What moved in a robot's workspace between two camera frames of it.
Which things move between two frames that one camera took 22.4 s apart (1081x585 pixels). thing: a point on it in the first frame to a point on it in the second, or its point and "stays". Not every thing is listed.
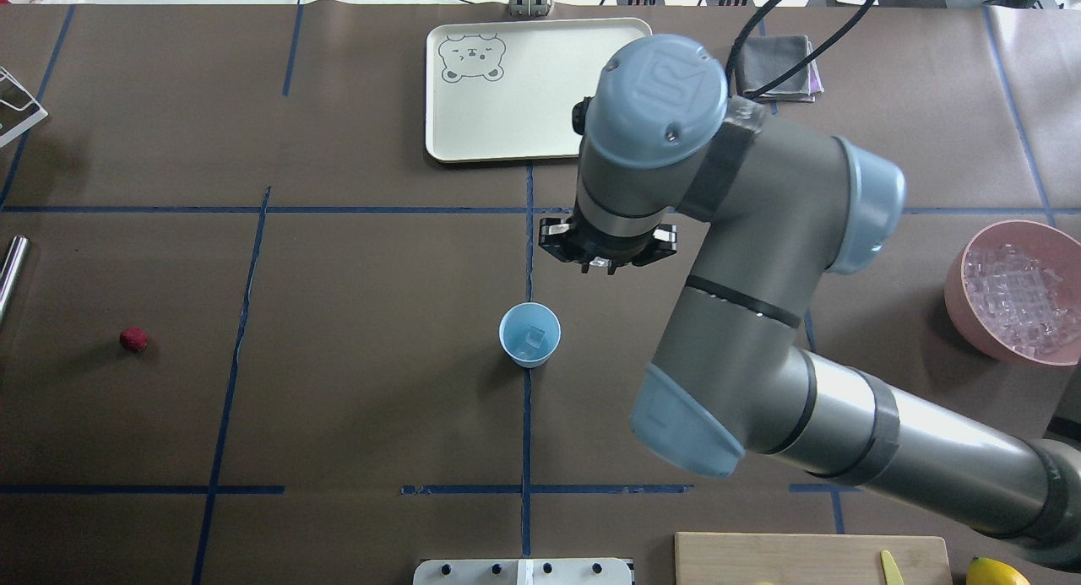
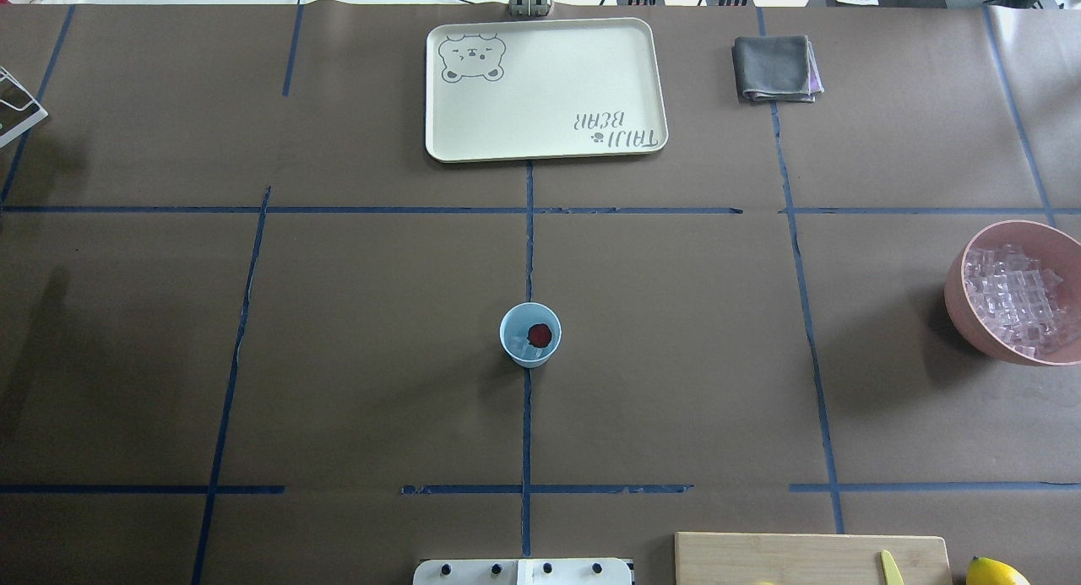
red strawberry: (134, 339) to (539, 335)
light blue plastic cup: (529, 333) stays
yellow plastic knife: (893, 573) stays
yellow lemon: (990, 571) stays
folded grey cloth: (761, 60) stays
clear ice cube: (535, 336) to (519, 346)
